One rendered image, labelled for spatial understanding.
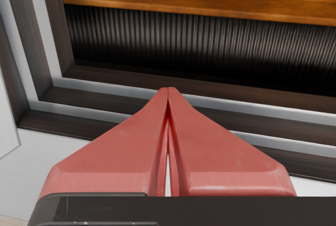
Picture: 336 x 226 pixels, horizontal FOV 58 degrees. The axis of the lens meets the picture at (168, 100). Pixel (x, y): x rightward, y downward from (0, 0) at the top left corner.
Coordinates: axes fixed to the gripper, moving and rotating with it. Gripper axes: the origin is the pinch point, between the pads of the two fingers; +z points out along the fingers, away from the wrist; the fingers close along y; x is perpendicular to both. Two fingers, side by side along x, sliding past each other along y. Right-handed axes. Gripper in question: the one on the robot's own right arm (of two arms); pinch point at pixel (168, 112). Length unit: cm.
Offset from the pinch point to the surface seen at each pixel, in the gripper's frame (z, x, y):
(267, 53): 29.0, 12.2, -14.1
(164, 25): 32.6, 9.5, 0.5
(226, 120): 2.2, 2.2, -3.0
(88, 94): 4.5, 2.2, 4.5
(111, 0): 16.1, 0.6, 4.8
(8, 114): 2.3, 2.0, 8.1
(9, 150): 2.4, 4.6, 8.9
